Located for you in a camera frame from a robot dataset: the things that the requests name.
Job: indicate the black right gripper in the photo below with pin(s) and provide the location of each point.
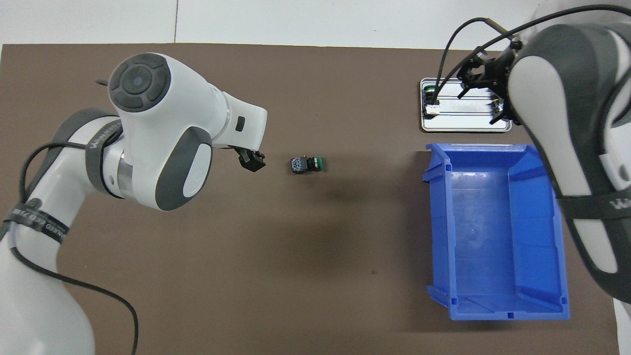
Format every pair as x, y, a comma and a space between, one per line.
490, 69

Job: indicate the green push button switch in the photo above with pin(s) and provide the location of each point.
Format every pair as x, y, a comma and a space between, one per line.
433, 109
308, 164

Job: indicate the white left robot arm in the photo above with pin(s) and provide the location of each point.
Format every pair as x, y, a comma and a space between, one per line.
162, 123

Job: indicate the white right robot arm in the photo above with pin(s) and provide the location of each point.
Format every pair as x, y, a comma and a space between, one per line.
557, 123

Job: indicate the silver metal tray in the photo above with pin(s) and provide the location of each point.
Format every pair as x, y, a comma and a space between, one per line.
463, 121

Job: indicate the brown table mat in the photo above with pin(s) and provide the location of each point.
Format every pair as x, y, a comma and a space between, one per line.
296, 246

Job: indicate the blue plastic storage bin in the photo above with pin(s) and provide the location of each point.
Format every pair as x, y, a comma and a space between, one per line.
493, 236

